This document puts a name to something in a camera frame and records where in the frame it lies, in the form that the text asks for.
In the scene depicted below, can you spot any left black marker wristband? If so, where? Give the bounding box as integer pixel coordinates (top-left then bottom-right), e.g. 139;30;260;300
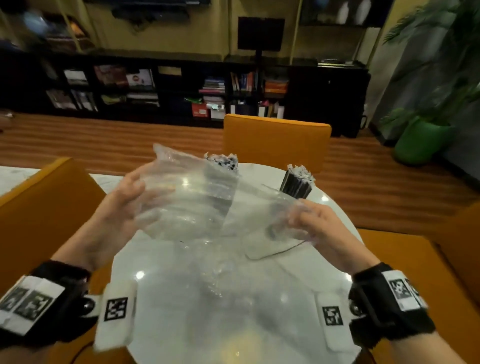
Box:
0;259;101;350

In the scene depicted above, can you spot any green palm plant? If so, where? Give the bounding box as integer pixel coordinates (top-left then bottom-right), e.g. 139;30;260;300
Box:
377;0;480;129

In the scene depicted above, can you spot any orange upholstered chair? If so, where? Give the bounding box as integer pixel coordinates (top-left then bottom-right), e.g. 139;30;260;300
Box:
0;157;137;364
222;113;333;175
355;201;480;364

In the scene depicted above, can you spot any green plant pot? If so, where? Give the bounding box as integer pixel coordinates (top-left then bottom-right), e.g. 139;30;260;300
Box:
393;117;455;166

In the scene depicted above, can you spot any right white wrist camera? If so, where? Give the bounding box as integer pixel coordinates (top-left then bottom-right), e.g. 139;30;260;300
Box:
316;291;362;354

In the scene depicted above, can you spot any dark display shelf gold frame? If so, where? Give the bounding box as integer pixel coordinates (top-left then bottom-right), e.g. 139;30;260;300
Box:
290;0;395;65

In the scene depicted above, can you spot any stack of orange books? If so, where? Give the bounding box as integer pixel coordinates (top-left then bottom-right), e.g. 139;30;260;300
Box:
263;79;289;95

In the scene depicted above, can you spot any black marker wristband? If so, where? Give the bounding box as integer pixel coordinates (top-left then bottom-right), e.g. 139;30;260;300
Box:
0;259;101;350
347;262;437;350

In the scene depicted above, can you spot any handful of gray straws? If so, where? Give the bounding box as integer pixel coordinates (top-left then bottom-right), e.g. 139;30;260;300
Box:
203;151;240;217

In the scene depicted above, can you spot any white cover magazine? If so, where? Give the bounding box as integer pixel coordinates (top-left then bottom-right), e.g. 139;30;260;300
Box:
63;69;89;86

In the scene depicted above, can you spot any black monitor on stand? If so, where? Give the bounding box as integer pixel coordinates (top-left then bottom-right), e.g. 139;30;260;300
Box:
237;16;286;63

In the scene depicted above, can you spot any stack of dark books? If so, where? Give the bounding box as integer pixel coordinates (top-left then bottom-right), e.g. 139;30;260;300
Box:
317;58;356;69

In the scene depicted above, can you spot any person's right forearm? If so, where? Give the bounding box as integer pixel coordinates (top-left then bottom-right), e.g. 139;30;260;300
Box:
388;331;468;364

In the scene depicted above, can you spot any person's right hand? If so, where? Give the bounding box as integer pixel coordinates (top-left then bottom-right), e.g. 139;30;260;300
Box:
287;198;382;277

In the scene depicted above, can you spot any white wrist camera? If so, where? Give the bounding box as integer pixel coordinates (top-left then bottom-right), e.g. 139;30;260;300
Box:
92;279;139;353
316;291;362;354

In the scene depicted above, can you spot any magazine with face cover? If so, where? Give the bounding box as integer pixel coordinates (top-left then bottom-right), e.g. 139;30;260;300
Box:
125;69;156;89

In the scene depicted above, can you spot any person's left forearm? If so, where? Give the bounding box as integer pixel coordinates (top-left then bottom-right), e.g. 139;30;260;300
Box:
0;343;57;364

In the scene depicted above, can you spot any long black bookshelf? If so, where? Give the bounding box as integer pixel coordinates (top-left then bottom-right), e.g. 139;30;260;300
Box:
0;48;372;139

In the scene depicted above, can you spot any person's left hand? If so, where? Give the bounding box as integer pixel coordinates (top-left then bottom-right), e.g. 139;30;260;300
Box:
51;163;175;273

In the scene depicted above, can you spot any right black marker wristband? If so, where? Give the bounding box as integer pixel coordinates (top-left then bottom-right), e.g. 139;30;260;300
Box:
347;262;437;350

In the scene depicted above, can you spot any left black camera cable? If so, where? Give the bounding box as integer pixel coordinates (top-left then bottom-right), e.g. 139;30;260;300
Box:
69;338;95;364

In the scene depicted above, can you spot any stack of flat books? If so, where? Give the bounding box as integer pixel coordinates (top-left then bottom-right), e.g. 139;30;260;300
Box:
198;77;226;95

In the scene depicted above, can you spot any row of upright books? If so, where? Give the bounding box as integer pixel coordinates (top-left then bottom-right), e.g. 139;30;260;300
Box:
230;71;260;93

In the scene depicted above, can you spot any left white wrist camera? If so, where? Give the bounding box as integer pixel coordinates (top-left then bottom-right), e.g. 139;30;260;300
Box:
92;279;139;353

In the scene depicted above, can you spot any clear zip bag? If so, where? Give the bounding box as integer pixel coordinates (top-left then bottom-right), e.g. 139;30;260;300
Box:
223;183;314;262
134;143;242;243

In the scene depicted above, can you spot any pale patterned rug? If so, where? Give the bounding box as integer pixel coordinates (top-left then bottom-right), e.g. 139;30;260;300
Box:
0;165;125;197

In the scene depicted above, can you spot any bundle of black straws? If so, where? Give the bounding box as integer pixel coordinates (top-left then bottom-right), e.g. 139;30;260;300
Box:
278;163;317;200

